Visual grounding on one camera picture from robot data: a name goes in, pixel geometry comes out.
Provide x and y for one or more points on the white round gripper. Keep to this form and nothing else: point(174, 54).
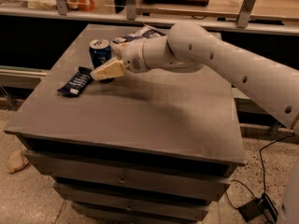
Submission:
point(133, 56)

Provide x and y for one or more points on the bottom grey drawer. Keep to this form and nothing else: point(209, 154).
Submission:
point(116, 214)

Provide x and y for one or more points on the black power adapter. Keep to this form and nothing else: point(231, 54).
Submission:
point(267, 203)

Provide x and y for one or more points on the dark blue rxbar wrapper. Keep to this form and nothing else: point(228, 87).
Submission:
point(77, 83)

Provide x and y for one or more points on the grey drawer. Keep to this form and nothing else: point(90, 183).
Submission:
point(128, 203)
point(116, 214)
point(97, 171)

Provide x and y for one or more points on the blue pepsi can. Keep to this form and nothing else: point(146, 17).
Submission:
point(100, 52)

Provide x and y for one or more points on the middle grey drawer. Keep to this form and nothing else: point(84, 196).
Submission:
point(128, 203)

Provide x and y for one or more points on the blue white chip bag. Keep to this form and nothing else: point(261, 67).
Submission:
point(145, 32)

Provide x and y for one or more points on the grey drawer cabinet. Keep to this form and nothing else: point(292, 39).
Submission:
point(161, 122)

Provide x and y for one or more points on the grey metal floor plate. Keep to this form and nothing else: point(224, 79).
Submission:
point(250, 210)

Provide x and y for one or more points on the top grey drawer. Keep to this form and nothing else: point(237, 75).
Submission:
point(97, 171)

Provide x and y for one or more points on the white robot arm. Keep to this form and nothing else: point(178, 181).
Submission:
point(188, 47)

